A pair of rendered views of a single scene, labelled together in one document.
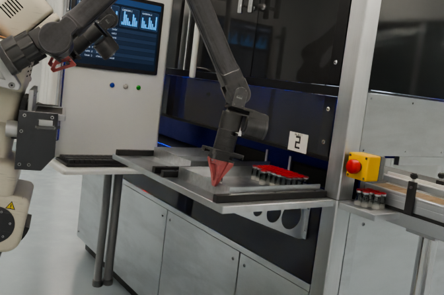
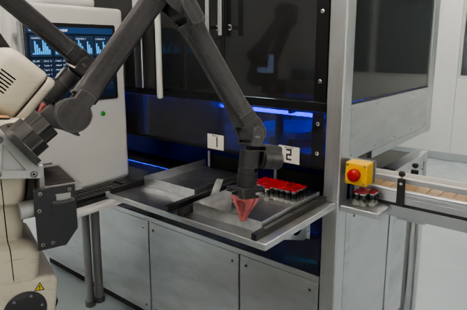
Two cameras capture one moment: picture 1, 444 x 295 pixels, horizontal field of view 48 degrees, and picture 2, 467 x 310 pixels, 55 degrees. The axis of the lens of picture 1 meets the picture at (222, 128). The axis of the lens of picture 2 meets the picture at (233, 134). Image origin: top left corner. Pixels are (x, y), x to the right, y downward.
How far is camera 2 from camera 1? 0.44 m
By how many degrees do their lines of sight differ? 16
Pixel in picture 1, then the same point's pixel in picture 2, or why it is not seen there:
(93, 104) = (63, 140)
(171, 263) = (162, 270)
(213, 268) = (212, 270)
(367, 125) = (352, 133)
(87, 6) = (99, 73)
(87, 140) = not seen: hidden behind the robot
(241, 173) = not seen: hidden behind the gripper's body
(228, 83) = (245, 124)
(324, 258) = (331, 253)
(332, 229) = (336, 229)
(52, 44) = (73, 123)
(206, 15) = (215, 62)
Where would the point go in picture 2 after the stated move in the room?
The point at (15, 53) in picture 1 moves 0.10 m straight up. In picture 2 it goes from (33, 140) to (29, 94)
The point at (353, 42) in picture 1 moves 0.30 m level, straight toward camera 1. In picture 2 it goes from (337, 62) to (370, 67)
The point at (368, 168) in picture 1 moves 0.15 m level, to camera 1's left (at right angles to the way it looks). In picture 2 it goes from (367, 175) to (323, 178)
